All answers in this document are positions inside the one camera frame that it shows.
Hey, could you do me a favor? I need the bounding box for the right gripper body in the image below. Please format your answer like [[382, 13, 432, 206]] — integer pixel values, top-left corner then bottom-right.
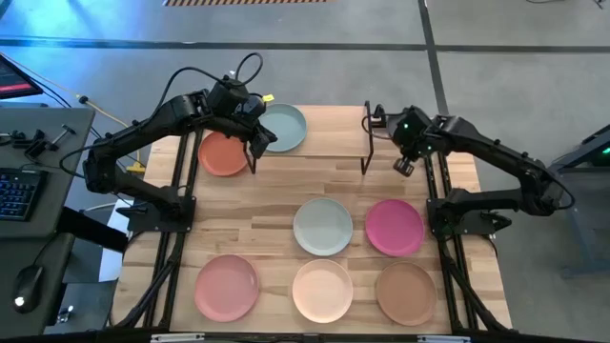
[[386, 105, 423, 144]]

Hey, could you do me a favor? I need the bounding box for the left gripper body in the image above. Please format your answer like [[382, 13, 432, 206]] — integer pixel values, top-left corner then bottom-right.
[[209, 81, 266, 129]]

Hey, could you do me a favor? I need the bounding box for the light teal plate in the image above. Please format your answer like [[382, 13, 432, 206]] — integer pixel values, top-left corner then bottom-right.
[[256, 102, 309, 153]]

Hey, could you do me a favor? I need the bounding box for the orange plate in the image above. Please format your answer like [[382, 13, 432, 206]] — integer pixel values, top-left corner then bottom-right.
[[197, 131, 250, 178]]

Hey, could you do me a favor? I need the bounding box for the magenta plate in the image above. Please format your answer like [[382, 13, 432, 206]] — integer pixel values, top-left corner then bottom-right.
[[364, 198, 426, 258]]

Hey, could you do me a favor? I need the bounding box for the wooden shelf with black legs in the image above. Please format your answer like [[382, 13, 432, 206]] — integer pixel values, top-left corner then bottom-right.
[[245, 100, 376, 176]]

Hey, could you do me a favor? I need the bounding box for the pale grey-green plate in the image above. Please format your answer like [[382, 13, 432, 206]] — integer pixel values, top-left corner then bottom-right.
[[292, 196, 355, 257]]

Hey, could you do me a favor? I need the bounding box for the pink plate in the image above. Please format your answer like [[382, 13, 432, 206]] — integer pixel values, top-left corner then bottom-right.
[[193, 253, 260, 324]]

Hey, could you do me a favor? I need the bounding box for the cream plate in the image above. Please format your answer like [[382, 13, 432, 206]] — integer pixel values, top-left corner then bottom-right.
[[291, 258, 355, 325]]

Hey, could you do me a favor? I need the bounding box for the brown plate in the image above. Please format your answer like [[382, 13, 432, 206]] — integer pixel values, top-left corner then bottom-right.
[[375, 260, 438, 328]]

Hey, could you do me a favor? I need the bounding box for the dark grey equipment stand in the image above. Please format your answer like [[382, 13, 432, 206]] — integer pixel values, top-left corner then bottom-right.
[[547, 122, 610, 280]]

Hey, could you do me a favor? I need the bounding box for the dark grey desk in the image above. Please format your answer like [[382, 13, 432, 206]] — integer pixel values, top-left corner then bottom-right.
[[0, 102, 96, 337]]

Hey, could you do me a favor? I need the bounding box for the black clamp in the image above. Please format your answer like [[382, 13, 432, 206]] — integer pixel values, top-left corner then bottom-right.
[[23, 124, 77, 163], [0, 129, 30, 149]]

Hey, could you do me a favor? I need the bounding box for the black computer monitor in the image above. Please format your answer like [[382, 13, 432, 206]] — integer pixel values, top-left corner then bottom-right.
[[0, 51, 44, 101]]

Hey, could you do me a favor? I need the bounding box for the black keyboard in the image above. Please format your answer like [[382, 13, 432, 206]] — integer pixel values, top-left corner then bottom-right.
[[0, 167, 45, 223]]

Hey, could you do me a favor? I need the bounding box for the black computer mouse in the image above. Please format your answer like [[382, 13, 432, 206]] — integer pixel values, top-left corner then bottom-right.
[[10, 264, 45, 315]]

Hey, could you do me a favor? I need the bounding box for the black cable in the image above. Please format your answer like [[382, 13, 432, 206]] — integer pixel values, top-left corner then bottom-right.
[[58, 136, 144, 211], [152, 50, 265, 120]]

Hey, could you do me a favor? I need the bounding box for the yellow cable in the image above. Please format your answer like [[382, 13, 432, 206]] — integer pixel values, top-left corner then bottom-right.
[[0, 50, 147, 173]]

